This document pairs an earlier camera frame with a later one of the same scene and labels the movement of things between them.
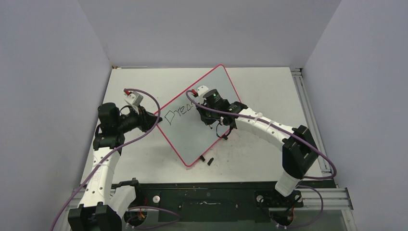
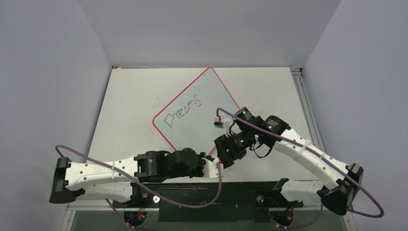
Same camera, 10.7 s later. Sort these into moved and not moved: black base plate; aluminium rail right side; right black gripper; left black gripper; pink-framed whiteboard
Moved: right black gripper; left black gripper; pink-framed whiteboard
Not moved: black base plate; aluminium rail right side
